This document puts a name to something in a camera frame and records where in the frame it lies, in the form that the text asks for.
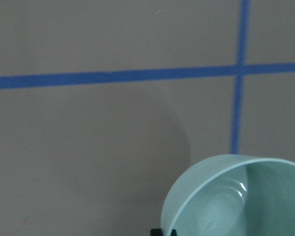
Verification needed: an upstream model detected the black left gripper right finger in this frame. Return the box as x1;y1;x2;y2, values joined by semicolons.
171;229;177;236

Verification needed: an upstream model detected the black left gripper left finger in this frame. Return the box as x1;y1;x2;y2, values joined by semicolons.
150;228;162;236

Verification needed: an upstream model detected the mint green bowl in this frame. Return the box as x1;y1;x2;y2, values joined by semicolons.
161;154;295;236

